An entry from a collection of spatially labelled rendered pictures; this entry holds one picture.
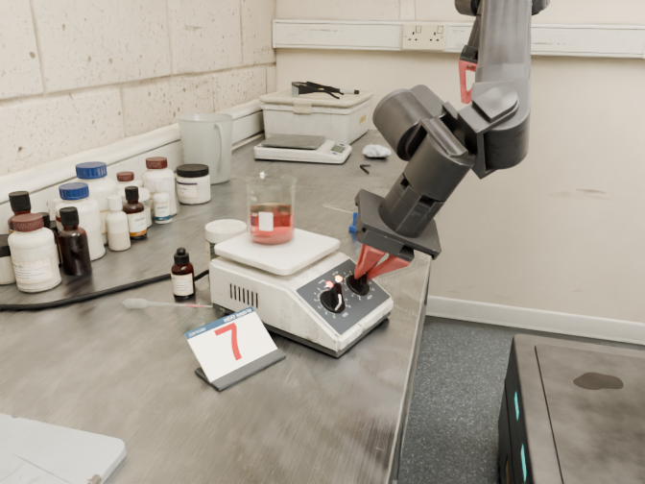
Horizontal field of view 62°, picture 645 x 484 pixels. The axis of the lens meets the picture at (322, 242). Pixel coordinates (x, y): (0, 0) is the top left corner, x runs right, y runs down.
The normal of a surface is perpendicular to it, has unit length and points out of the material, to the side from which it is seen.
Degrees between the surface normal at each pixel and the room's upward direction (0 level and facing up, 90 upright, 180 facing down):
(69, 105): 90
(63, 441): 0
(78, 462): 0
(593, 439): 0
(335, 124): 93
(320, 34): 90
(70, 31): 90
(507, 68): 42
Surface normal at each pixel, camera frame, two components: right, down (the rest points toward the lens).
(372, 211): 0.42, -0.69
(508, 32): -0.24, -0.47
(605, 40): -0.25, 0.35
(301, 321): -0.57, 0.29
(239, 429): 0.02, -0.93
